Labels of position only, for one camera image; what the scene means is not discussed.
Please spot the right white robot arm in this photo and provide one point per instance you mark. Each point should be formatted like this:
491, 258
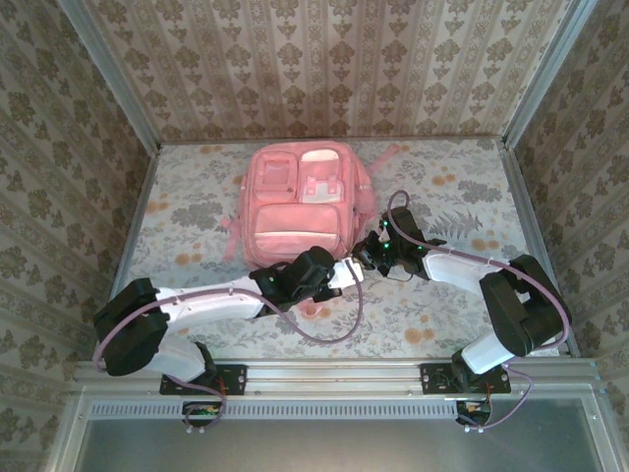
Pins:
521, 305

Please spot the small control board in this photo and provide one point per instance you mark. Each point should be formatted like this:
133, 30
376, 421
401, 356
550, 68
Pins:
473, 413
201, 413

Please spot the aluminium base beam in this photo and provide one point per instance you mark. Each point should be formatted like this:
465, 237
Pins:
334, 376

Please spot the aluminium frame post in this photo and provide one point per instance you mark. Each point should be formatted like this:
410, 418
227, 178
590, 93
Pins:
546, 74
118, 83

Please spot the grey metal panel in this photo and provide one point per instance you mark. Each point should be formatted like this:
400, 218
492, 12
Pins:
319, 447

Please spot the pink school backpack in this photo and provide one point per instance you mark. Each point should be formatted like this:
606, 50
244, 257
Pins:
295, 221

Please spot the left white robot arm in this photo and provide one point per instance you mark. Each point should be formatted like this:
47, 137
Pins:
211, 300

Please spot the aluminium table side rail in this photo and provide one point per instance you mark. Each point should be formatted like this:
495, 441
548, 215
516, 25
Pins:
531, 221
129, 246

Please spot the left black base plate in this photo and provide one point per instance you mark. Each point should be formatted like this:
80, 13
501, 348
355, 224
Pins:
231, 379

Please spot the floral table cover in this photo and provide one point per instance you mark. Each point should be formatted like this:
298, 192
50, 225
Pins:
236, 344

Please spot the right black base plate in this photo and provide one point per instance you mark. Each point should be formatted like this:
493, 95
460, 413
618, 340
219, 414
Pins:
435, 379

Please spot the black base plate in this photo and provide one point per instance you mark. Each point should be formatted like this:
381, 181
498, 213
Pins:
435, 379
231, 379

